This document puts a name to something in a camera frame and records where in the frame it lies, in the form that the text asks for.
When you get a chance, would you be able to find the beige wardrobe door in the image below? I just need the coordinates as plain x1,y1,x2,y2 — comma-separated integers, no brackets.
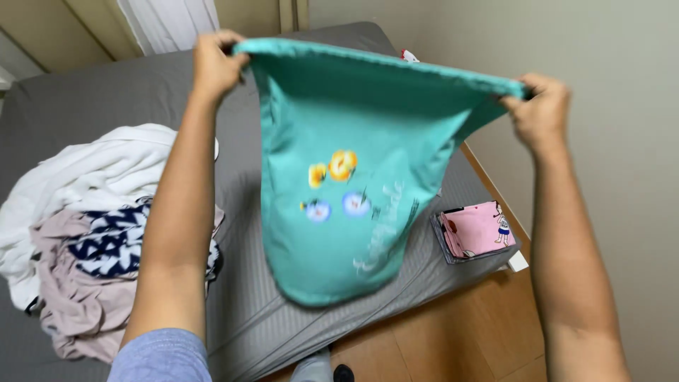
0,0,144,74

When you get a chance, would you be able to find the person's blue sleeve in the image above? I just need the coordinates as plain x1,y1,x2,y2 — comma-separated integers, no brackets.
107,328,213,382

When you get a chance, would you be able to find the folded grey garment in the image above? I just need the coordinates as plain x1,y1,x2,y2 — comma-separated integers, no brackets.
430,211,518,265

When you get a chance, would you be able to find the bed with grey sheet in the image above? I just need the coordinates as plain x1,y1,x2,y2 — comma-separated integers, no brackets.
0,21,522,382

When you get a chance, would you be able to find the white curtain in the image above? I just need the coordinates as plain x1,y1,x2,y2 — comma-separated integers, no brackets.
117,0,220,56

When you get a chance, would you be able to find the person's left hand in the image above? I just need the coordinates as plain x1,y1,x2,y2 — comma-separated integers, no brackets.
192,29,250,102

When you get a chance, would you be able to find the pale pink garment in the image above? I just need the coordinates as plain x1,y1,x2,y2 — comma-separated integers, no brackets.
29,206,226,365

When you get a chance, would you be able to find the person's right hand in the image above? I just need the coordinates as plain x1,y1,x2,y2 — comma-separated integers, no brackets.
500,73,572,158

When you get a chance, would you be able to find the navy white patterned garment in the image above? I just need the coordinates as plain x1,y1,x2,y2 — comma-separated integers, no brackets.
68,197,222,281

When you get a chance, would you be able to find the teal printed t-shirt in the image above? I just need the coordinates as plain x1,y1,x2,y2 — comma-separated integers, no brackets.
232,38,533,308

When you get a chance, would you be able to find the folded pink printed garment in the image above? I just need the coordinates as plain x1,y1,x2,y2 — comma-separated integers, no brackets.
439,201,516,259

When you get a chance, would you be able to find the person's grey trouser leg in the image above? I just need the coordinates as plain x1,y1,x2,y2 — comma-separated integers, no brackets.
290,349,334,382

